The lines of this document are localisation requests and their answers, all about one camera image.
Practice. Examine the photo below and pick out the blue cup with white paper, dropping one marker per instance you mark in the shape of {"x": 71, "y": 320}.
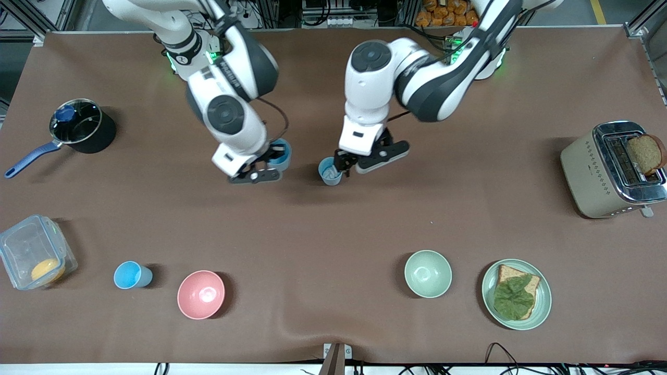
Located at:
{"x": 329, "y": 178}

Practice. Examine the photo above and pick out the glass lid with blue knob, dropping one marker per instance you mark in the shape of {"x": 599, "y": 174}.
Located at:
{"x": 75, "y": 122}

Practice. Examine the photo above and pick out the pink bowl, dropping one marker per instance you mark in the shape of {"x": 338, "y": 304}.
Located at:
{"x": 200, "y": 294}

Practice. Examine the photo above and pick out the aluminium frame profile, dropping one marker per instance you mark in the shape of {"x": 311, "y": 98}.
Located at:
{"x": 36, "y": 15}
{"x": 643, "y": 23}

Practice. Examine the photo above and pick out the beige and chrome toaster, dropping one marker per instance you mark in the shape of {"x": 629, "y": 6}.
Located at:
{"x": 586, "y": 177}

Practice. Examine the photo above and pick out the brown toast slice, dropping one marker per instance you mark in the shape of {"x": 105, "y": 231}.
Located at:
{"x": 646, "y": 153}

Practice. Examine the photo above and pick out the bag of orange buns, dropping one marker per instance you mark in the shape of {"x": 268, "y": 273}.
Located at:
{"x": 448, "y": 13}

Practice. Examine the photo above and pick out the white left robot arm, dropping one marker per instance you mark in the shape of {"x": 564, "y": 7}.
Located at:
{"x": 417, "y": 78}

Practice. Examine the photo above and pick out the white paper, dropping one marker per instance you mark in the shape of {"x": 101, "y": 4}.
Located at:
{"x": 328, "y": 169}

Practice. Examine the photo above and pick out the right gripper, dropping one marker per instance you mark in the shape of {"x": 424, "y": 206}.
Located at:
{"x": 272, "y": 154}

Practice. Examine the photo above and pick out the green lettuce leaf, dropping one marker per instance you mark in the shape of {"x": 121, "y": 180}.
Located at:
{"x": 513, "y": 298}

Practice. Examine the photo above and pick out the light green plate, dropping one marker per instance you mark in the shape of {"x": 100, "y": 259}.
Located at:
{"x": 543, "y": 299}

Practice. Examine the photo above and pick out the light green bowl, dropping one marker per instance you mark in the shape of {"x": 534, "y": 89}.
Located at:
{"x": 428, "y": 273}

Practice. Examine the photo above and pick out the clear plastic container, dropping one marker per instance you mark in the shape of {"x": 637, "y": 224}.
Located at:
{"x": 26, "y": 245}

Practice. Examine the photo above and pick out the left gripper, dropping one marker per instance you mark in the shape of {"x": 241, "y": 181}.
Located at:
{"x": 344, "y": 159}

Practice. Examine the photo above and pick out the bread slice under lettuce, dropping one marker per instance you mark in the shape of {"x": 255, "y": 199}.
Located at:
{"x": 521, "y": 272}

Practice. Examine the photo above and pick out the white socket bar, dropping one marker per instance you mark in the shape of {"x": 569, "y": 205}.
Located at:
{"x": 340, "y": 22}

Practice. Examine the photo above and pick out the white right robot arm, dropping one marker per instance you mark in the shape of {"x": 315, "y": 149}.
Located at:
{"x": 229, "y": 78}

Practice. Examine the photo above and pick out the yellow round fruit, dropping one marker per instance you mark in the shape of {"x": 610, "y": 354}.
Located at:
{"x": 47, "y": 270}

